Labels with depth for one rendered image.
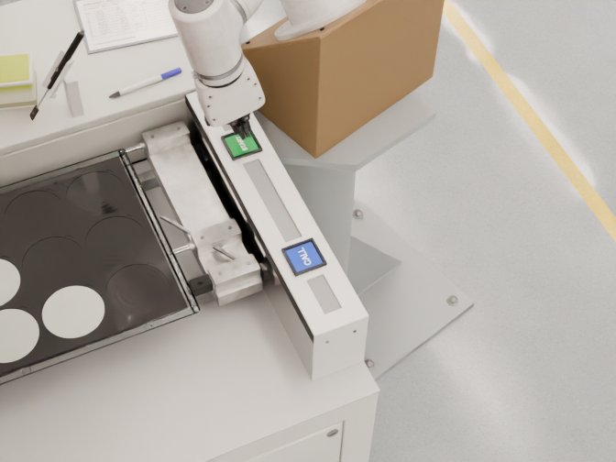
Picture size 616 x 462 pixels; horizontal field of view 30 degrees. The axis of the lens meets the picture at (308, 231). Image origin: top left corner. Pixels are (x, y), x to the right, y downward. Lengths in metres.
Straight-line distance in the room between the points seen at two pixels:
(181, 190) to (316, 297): 0.37
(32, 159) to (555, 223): 1.59
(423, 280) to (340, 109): 0.96
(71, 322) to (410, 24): 0.80
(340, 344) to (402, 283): 1.16
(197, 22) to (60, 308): 0.52
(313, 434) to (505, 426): 0.98
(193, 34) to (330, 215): 0.79
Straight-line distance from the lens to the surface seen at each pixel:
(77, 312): 1.89
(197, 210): 2.01
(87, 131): 2.06
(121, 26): 2.20
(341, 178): 2.32
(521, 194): 3.21
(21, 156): 2.06
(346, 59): 2.02
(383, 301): 2.93
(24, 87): 2.04
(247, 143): 1.99
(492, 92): 3.45
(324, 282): 1.82
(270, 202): 1.92
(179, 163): 2.07
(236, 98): 1.86
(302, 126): 2.12
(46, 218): 2.00
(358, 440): 2.02
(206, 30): 1.71
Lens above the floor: 2.47
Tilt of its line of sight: 54 degrees down
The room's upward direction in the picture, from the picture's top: 2 degrees clockwise
